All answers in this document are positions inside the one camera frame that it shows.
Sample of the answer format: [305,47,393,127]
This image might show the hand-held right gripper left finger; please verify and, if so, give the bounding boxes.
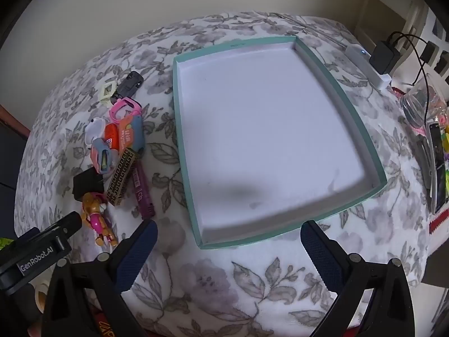
[45,219,158,337]

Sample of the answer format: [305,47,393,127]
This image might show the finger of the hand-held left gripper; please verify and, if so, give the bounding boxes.
[35,212,82,250]

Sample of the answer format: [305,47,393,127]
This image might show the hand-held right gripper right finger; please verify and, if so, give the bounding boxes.
[300,219,416,337]

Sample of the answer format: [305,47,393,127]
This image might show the pink dog toy figure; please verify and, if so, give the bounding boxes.
[81,202,120,248]

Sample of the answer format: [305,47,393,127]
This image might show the black power adapter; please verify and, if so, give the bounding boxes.
[72,178,106,212]

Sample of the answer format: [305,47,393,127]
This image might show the purple tube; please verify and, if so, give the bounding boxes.
[131,163,156,219]

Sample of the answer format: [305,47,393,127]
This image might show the gold patterned hair clip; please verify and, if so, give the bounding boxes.
[105,148,138,207]

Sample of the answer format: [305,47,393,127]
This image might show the pink and blue toy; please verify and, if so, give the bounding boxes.
[90,137,120,185]

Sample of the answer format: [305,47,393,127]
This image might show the small orange bottle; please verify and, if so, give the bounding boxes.
[104,122,120,148]

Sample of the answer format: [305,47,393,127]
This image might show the orange and blue toy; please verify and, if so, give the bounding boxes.
[117,110,145,157]

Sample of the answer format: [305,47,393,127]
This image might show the teal cardboard box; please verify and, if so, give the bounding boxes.
[173,36,388,251]

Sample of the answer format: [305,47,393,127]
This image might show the cream finger wrap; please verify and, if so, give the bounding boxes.
[34,283,53,313]

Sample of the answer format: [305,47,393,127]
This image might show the red printed bag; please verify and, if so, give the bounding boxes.
[90,318,120,337]

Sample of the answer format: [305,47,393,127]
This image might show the dark furniture panel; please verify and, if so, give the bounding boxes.
[0,105,32,239]

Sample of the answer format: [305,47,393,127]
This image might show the floral grey white blanket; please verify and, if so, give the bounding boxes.
[14,12,449,337]

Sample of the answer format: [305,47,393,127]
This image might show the red scalloped cloth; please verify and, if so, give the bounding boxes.
[430,209,449,234]

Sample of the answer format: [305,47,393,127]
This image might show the dark grey device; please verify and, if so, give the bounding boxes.
[416,135,434,197]

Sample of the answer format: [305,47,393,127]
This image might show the smartphone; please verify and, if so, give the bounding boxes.
[429,121,449,215]

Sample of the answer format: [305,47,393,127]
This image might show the black toy car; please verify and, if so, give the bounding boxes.
[111,71,144,103]

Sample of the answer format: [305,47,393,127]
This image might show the clear glass jar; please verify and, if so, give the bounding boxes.
[400,77,448,129]

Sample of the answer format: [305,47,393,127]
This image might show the white power strip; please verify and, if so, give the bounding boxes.
[345,44,391,90]

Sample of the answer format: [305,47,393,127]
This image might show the black charger on strip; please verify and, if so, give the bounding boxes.
[371,40,403,75]

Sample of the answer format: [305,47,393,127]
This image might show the cream square frame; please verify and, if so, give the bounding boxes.
[98,81,118,105]

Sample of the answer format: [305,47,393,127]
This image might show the black cable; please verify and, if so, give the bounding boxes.
[388,31,434,197]

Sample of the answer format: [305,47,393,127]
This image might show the black wall plug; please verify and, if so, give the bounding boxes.
[420,41,439,67]
[435,51,449,75]

